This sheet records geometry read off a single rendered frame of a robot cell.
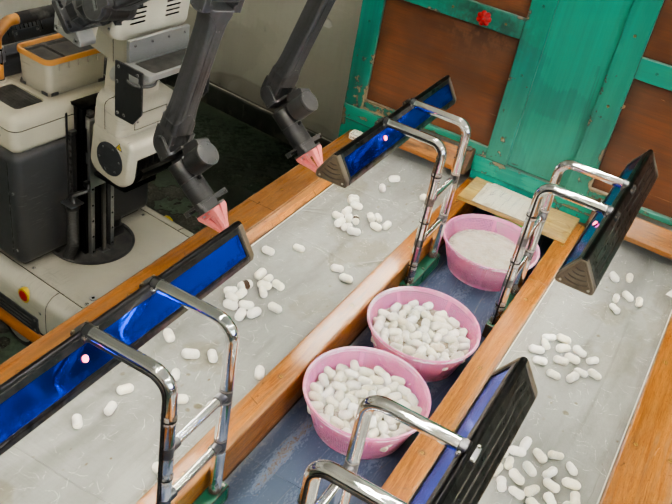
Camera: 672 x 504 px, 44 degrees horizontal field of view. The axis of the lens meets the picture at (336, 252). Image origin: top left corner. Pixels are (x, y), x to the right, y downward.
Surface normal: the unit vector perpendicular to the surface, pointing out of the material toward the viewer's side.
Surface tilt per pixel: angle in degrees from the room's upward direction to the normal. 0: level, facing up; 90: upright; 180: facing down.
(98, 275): 0
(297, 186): 0
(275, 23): 90
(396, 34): 90
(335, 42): 90
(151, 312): 58
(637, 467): 0
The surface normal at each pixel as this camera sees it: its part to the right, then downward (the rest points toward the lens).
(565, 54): -0.50, 0.44
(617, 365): 0.16, -0.81
